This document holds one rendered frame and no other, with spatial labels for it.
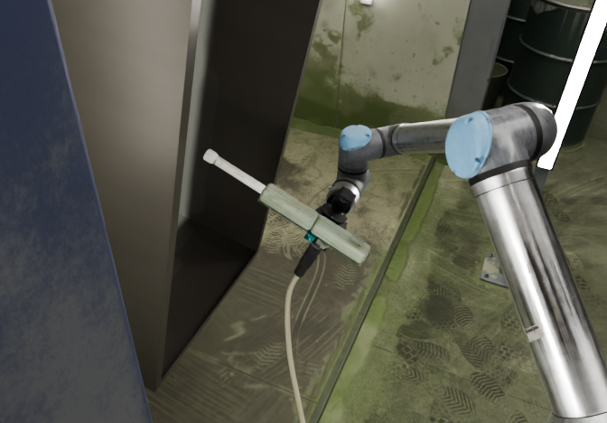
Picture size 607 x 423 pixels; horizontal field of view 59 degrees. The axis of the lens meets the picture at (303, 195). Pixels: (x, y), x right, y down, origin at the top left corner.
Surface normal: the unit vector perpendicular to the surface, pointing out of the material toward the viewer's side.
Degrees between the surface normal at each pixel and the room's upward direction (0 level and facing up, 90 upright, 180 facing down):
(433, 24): 90
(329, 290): 0
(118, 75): 89
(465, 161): 85
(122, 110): 89
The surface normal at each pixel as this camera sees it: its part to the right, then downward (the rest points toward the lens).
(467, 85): -0.41, 0.53
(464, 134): -0.95, 0.08
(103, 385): 0.92, 0.26
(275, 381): 0.04, -0.80
